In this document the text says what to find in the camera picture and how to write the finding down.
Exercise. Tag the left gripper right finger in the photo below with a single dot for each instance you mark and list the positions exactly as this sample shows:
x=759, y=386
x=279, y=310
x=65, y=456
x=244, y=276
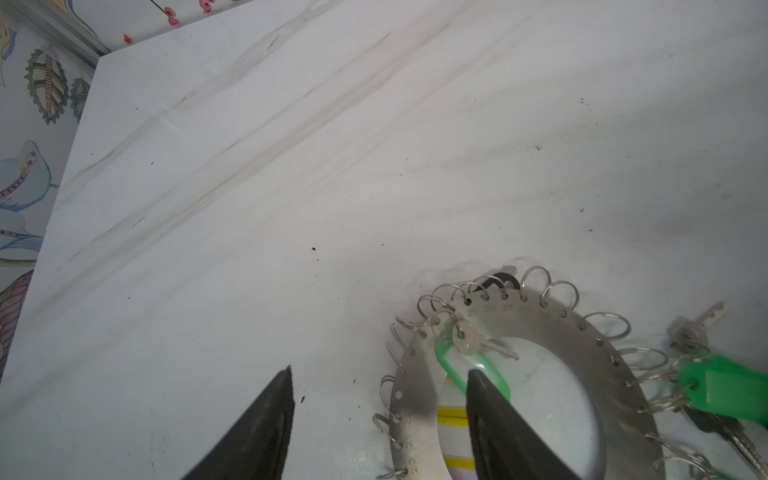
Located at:
x=503, y=444

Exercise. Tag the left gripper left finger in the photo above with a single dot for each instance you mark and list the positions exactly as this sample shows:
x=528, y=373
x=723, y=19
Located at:
x=256, y=446

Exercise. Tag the silver key on disc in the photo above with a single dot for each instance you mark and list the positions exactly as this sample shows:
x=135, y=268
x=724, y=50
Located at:
x=467, y=339

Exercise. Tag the green key tag pair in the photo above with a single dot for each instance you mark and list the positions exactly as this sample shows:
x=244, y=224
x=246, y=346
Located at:
x=724, y=387

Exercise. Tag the round metal key organizer disc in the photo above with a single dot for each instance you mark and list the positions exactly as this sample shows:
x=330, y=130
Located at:
x=625, y=422

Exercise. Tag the yellow key tag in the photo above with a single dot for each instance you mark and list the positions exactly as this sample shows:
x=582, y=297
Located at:
x=454, y=440

